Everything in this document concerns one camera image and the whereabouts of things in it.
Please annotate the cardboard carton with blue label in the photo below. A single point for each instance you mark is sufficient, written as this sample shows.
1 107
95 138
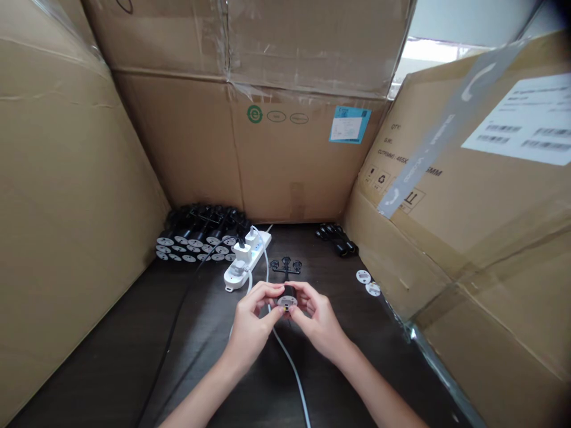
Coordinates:
276 156

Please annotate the cardboard carton with white label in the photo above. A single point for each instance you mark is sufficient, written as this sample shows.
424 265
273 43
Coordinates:
468 178

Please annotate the person's right hand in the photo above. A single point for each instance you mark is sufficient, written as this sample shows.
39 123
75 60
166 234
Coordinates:
319 327

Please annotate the white power strip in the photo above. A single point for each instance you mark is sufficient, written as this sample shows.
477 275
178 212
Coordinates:
247 265

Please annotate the small white plug adapter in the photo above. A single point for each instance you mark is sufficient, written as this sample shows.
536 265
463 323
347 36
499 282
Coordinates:
254 234

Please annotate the small bundle of black fittings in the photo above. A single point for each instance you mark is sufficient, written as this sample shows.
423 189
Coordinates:
337 240

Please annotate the black three-headed lamp fitting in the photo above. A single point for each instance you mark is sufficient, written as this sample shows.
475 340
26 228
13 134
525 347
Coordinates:
287 265

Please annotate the plain cardboard carton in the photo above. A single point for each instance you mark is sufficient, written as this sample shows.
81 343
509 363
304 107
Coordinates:
62 200

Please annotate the low cardboard carton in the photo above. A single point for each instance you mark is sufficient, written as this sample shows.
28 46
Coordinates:
499 339

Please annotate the black cylinder lamp white cap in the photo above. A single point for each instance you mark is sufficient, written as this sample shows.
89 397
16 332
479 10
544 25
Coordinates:
287 299

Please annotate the person's left hand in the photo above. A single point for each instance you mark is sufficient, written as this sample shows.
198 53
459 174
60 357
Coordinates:
250 323

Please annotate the pile of black cylinder lamps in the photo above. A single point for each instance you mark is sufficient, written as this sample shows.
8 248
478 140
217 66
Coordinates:
198 236

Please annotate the taped cardboard carton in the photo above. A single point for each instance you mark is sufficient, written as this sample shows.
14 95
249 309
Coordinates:
250 40

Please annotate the white round cap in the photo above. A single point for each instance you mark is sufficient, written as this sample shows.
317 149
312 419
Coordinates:
373 288
363 276

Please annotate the large white plug adapter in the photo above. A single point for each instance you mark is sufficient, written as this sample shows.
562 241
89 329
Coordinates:
243 255

